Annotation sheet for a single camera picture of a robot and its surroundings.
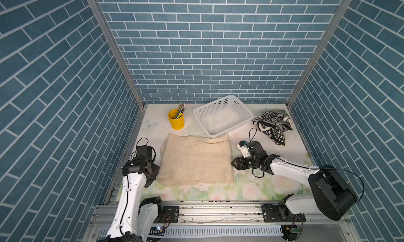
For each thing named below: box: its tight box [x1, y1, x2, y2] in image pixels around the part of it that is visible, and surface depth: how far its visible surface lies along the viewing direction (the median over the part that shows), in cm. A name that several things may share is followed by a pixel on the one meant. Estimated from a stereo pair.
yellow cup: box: [167, 108, 185, 130], surface depth 106 cm
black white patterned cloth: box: [251, 109, 294, 146], surface depth 98 cm
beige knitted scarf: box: [156, 132, 235, 187], surface depth 91 cm
